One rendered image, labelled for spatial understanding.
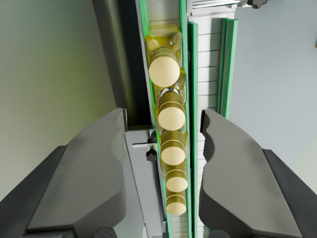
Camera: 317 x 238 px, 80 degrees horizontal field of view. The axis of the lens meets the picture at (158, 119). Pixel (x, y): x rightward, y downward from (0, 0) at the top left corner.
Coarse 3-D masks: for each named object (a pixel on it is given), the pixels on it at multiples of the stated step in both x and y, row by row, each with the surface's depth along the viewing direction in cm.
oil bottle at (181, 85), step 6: (180, 72) 30; (180, 78) 29; (186, 78) 30; (174, 84) 28; (180, 84) 28; (186, 84) 29; (156, 90) 29; (162, 90) 29; (180, 90) 29; (186, 90) 30; (156, 96) 30; (186, 96) 30; (156, 102) 30
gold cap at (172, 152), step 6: (168, 132) 28; (174, 132) 28; (180, 132) 29; (162, 138) 28; (168, 138) 27; (174, 138) 27; (180, 138) 27; (162, 144) 27; (168, 144) 26; (174, 144) 26; (180, 144) 26; (162, 150) 26; (168, 150) 25; (174, 150) 25; (180, 150) 25; (162, 156) 26; (168, 156) 26; (174, 156) 26; (180, 156) 26; (168, 162) 27; (174, 162) 27; (180, 162) 27
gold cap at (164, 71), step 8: (160, 48) 23; (168, 48) 23; (152, 56) 23; (160, 56) 20; (168, 56) 20; (176, 56) 23; (152, 64) 20; (160, 64) 20; (168, 64) 20; (176, 64) 20; (152, 72) 20; (160, 72) 20; (168, 72) 20; (176, 72) 20; (152, 80) 21; (160, 80) 21; (168, 80) 21; (176, 80) 21
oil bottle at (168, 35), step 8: (168, 24) 41; (152, 32) 30; (160, 32) 28; (168, 32) 27; (176, 32) 27; (144, 40) 27; (152, 40) 26; (160, 40) 26; (168, 40) 25; (176, 40) 26; (152, 48) 26; (176, 48) 26
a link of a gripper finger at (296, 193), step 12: (276, 156) 8; (276, 168) 7; (288, 168) 7; (276, 180) 7; (288, 180) 7; (300, 180) 7; (288, 192) 6; (300, 192) 6; (312, 192) 6; (288, 204) 6; (300, 204) 6; (312, 204) 6; (300, 216) 6; (312, 216) 6; (300, 228) 5; (312, 228) 5
